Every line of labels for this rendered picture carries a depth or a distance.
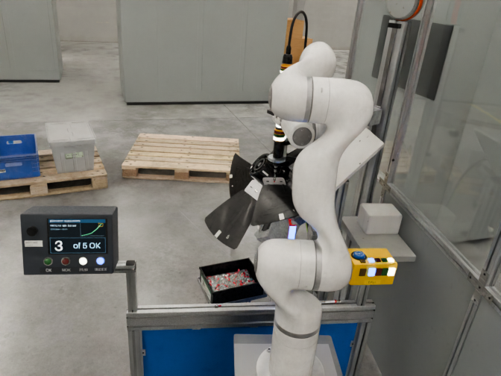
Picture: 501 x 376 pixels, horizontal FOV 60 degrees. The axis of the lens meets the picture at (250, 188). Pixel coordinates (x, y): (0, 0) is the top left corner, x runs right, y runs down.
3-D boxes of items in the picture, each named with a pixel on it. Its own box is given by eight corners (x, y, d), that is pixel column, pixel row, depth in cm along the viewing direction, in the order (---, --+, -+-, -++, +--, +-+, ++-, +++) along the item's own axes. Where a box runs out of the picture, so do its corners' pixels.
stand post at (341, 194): (309, 356, 248) (343, 173, 198) (313, 369, 240) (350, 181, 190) (301, 356, 247) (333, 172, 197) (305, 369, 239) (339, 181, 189)
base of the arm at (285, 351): (327, 405, 112) (338, 353, 104) (254, 398, 112) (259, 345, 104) (320, 348, 129) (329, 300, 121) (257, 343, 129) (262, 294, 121)
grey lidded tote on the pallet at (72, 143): (91, 149, 466) (88, 119, 451) (99, 171, 418) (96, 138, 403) (48, 153, 448) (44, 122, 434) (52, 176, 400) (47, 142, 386)
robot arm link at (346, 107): (281, 275, 112) (343, 279, 112) (284, 298, 100) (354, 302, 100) (299, 76, 100) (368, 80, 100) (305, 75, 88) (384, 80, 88)
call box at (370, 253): (380, 271, 163) (386, 247, 158) (391, 288, 154) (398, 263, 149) (340, 271, 160) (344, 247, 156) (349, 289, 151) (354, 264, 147)
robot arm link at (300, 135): (307, 110, 144) (280, 113, 143) (318, 122, 132) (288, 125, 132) (308, 133, 148) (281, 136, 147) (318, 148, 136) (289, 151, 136)
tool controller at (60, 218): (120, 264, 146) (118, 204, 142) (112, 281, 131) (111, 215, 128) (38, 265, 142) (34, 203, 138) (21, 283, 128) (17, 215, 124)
